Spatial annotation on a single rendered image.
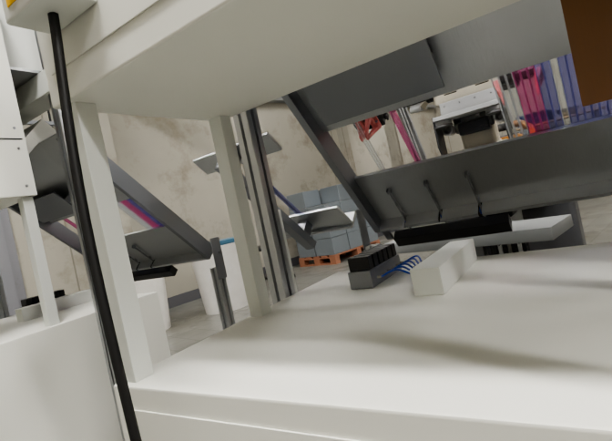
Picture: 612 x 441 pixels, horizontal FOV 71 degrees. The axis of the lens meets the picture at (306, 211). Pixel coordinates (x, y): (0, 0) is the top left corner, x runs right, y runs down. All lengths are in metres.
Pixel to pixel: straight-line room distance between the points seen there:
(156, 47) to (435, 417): 0.44
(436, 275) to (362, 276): 0.19
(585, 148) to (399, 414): 0.90
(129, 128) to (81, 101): 4.74
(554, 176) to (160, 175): 4.68
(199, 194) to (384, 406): 5.27
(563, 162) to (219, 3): 0.94
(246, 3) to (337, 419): 0.39
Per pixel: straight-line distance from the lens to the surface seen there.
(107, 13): 0.58
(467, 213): 1.27
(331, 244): 5.65
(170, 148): 5.54
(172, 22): 0.50
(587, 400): 0.40
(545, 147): 1.16
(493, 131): 1.89
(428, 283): 0.72
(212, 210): 5.66
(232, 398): 0.51
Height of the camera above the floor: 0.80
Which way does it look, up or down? level
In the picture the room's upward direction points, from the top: 12 degrees counter-clockwise
